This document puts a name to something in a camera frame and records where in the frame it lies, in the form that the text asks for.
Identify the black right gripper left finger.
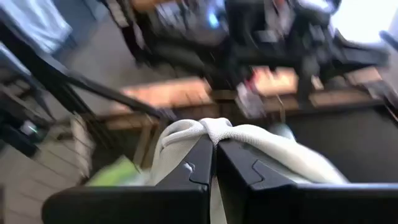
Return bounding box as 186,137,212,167
42,134,215,224

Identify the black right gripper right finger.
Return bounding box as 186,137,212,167
216,139,398,224

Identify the green microfiber towel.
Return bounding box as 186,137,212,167
86,155,141,187

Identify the light blue microfiber towel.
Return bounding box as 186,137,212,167
149,117,351,224

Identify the wooden workbench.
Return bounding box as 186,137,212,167
102,67,383,131

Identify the black rig frame strut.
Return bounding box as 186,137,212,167
0,18,175,125

